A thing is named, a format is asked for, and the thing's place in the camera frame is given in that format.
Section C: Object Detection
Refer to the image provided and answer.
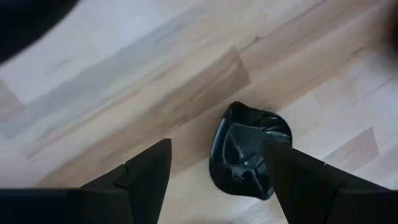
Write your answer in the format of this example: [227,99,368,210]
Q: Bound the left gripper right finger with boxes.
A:
[262,139,387,224]

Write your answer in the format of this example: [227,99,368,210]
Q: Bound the black metal shelf frame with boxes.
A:
[0,0,80,65]

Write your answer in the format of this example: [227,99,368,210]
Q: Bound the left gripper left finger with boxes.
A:
[80,138,173,224]

